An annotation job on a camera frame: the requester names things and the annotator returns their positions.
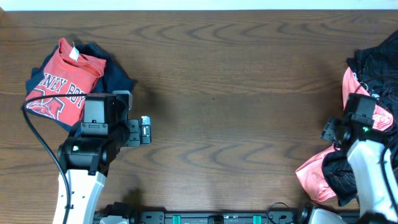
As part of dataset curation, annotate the red printed folded t-shirt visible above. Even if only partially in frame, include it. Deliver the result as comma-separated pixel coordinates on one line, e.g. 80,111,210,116
26,38,106,126

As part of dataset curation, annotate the pink t-shirt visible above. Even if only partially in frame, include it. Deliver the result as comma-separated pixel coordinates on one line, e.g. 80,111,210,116
295,68,394,206

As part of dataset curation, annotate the black patterned garment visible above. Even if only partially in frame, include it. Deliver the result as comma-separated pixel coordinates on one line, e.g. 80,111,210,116
322,32,397,207

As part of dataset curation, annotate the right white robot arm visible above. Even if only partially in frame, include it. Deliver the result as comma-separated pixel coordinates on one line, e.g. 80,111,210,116
321,117,397,223

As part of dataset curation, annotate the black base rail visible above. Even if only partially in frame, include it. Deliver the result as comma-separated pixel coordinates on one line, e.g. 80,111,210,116
93,202,361,224

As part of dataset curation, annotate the navy folded garment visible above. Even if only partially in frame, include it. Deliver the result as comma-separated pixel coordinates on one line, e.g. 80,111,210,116
25,42,134,131

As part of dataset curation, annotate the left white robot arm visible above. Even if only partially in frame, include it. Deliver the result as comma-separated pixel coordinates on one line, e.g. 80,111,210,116
53,90,152,223

